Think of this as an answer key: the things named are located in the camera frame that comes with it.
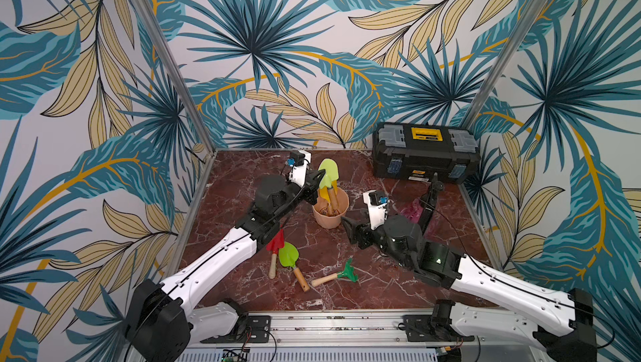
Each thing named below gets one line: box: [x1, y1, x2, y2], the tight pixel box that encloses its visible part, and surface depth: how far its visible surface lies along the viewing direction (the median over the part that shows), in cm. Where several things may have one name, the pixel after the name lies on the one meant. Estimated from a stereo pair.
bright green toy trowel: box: [277, 241, 310, 292], surface depth 87 cm
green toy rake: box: [311, 257, 359, 287], surface depth 85 cm
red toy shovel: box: [265, 228, 285, 280], surface depth 87 cm
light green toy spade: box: [318, 158, 340, 216], surface depth 74 cm
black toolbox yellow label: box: [372, 121, 482, 184], surface depth 102 cm
